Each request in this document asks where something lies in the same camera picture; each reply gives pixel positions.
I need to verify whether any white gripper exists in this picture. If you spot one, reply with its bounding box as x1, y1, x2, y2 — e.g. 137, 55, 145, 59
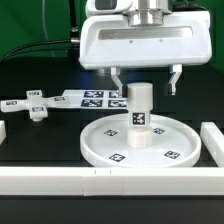
79, 11, 212, 97

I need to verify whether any white round table top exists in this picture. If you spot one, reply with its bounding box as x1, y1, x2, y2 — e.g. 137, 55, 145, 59
80, 113, 201, 168

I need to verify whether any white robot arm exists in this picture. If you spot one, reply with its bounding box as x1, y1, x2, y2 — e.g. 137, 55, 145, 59
79, 0, 212, 96

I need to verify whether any white marker sheet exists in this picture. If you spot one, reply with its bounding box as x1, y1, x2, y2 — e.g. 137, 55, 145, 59
63, 90, 127, 110

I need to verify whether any white right fence bar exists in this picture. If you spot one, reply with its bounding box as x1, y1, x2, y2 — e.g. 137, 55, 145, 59
200, 122, 224, 168

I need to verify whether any white fence bar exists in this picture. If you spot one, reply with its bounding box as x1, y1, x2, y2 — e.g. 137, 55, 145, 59
0, 167, 224, 196
200, 122, 224, 168
0, 120, 6, 145

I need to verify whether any white cross-shaped table base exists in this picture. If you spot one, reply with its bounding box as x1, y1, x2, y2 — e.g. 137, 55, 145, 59
0, 90, 70, 122

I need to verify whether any white left fence bar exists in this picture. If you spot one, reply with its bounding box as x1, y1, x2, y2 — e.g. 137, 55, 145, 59
0, 120, 6, 145

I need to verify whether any white front fence bar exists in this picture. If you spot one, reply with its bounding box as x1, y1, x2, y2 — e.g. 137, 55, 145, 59
0, 167, 224, 196

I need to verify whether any black cable with connector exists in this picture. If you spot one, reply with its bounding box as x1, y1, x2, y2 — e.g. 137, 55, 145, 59
0, 0, 86, 63

